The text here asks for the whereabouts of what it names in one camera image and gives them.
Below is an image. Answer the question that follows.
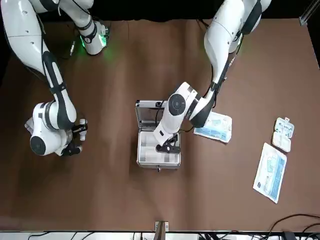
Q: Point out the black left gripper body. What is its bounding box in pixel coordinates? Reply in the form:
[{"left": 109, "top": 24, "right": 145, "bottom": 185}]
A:
[{"left": 161, "top": 133, "right": 180, "bottom": 148}]

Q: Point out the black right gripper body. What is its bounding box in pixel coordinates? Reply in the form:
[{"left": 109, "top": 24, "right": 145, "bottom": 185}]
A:
[{"left": 61, "top": 139, "right": 79, "bottom": 157}]

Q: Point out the white partition tray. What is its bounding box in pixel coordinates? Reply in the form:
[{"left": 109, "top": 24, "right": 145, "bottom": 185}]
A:
[{"left": 139, "top": 131, "right": 180, "bottom": 163}]

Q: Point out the silver aluminium first-aid case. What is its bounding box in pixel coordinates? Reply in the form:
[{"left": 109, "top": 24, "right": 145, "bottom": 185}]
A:
[{"left": 134, "top": 99, "right": 182, "bottom": 172}]

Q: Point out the small white disinfectant bottle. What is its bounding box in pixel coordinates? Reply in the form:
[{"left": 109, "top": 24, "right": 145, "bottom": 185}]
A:
[{"left": 78, "top": 118, "right": 89, "bottom": 142}]

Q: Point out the blue white mask packet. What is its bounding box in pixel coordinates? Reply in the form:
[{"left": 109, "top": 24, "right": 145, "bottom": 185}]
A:
[
  {"left": 252, "top": 142, "right": 288, "bottom": 204},
  {"left": 193, "top": 111, "right": 233, "bottom": 143}
]

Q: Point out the aluminium post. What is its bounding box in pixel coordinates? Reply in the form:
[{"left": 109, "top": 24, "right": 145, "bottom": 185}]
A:
[{"left": 154, "top": 220, "right": 170, "bottom": 240}]

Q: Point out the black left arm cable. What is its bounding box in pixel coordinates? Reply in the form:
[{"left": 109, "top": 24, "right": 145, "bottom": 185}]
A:
[{"left": 204, "top": 24, "right": 245, "bottom": 101}]

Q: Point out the loose cable silver connector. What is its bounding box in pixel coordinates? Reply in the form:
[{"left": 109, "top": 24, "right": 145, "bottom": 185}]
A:
[{"left": 58, "top": 22, "right": 77, "bottom": 61}]

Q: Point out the aluminium frame profile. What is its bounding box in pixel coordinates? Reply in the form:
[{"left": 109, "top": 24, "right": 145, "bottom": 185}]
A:
[{"left": 299, "top": 0, "right": 320, "bottom": 26}]

